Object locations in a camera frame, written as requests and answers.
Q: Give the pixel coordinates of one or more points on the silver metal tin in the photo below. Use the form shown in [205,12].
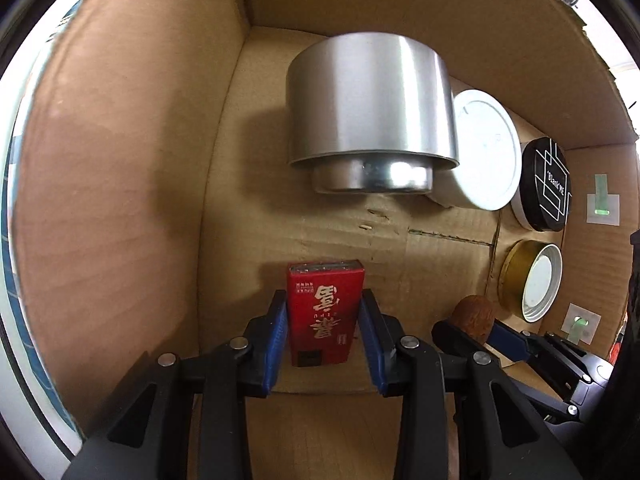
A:
[370,105]

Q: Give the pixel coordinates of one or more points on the red printed small box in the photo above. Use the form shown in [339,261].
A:
[322,310]

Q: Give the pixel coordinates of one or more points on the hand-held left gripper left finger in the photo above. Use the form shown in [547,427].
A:
[277,340]

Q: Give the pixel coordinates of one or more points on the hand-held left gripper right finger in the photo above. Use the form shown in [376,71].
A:
[372,340]

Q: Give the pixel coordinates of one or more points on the white sticker with green strip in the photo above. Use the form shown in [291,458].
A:
[602,205]
[580,325]

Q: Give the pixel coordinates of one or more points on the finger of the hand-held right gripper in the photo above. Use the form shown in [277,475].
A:
[507,339]
[450,335]

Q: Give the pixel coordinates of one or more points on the white round jar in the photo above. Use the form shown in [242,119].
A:
[487,150]

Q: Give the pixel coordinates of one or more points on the brown walnut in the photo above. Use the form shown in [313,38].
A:
[472,317]

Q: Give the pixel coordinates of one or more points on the cardboard box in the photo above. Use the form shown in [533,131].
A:
[150,160]

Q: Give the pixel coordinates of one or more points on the black round tin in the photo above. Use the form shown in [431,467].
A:
[547,185]

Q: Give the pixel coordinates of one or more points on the gold round tin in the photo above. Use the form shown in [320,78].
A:
[520,270]

